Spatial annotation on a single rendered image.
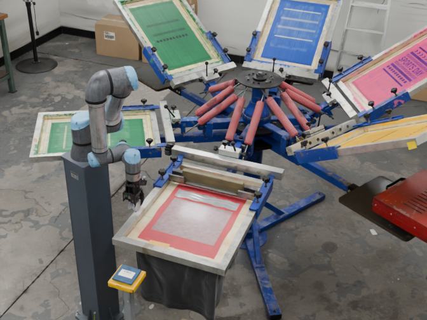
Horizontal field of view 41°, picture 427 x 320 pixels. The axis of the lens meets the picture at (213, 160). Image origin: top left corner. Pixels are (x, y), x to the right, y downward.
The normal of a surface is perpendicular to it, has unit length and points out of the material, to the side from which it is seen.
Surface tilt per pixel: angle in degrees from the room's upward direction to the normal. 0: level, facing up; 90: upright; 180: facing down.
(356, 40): 90
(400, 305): 0
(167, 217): 0
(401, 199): 0
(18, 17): 90
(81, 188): 90
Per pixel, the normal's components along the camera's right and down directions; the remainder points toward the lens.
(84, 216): -0.62, 0.40
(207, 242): 0.03, -0.85
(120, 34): -0.29, 0.48
